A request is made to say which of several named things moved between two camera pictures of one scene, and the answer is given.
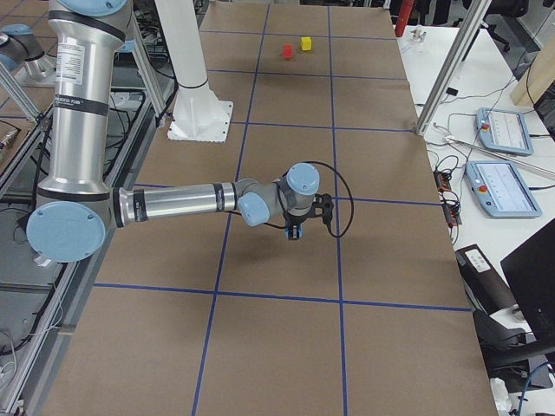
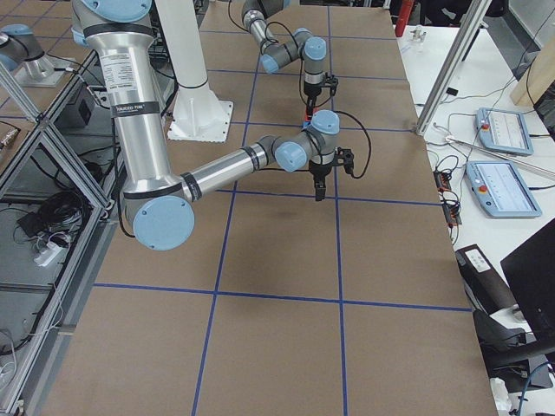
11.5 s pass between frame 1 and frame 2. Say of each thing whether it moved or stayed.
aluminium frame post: stayed
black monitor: stayed
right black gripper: moved
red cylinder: stayed
